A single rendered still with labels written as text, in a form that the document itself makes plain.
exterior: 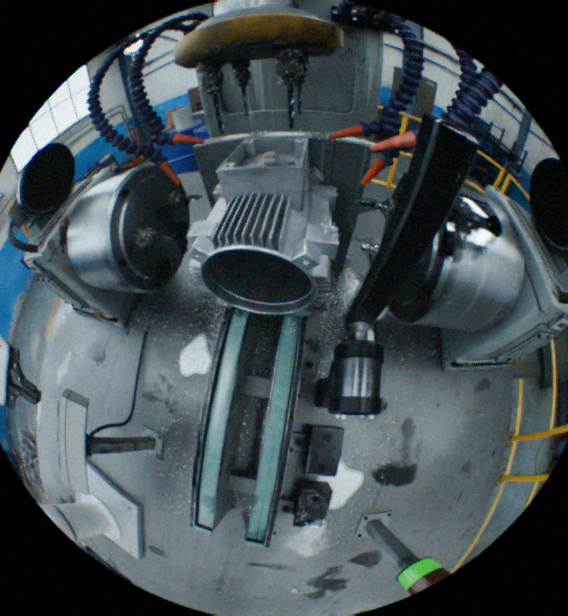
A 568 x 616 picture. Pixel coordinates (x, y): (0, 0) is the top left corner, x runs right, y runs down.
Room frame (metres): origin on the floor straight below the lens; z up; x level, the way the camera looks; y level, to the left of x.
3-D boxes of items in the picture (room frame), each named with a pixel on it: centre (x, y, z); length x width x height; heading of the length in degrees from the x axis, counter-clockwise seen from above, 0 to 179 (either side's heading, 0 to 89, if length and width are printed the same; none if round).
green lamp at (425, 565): (-0.34, -0.16, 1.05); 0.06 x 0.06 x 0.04
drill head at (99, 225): (0.33, 0.36, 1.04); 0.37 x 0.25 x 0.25; 77
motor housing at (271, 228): (0.25, 0.01, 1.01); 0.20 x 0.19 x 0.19; 167
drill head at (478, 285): (0.18, -0.31, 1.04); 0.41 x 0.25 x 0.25; 77
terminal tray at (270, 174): (0.29, 0.00, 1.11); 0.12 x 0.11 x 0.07; 167
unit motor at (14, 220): (0.36, 0.64, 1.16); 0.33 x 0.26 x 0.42; 77
